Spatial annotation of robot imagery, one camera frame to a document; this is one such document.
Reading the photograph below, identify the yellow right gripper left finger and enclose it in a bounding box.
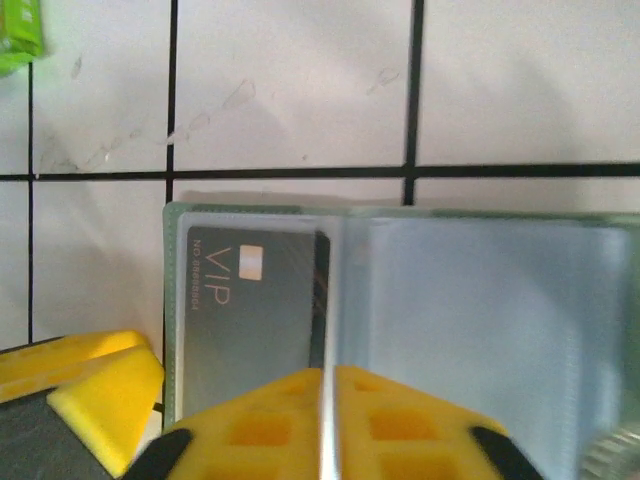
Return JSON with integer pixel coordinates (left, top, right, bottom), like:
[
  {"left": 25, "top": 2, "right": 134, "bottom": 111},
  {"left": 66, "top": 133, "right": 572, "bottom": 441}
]
[{"left": 124, "top": 367, "right": 326, "bottom": 480}]

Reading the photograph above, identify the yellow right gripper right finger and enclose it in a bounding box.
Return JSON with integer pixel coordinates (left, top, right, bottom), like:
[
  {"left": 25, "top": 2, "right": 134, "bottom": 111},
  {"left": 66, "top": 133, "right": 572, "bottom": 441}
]
[{"left": 334, "top": 364, "right": 542, "bottom": 480}]

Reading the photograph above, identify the black VIP card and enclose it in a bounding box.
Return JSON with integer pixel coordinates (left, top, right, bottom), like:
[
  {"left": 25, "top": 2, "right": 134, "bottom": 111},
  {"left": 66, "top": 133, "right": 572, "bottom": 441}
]
[{"left": 182, "top": 224, "right": 332, "bottom": 419}]

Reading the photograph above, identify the pale green card holder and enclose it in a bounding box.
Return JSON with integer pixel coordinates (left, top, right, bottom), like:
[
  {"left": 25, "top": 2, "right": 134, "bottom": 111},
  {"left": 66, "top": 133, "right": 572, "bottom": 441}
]
[{"left": 162, "top": 199, "right": 640, "bottom": 480}]

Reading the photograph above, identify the green snack packet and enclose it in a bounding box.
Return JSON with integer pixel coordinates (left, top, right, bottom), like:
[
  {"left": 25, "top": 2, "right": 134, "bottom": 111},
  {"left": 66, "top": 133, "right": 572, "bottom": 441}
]
[{"left": 0, "top": 0, "right": 46, "bottom": 79}]

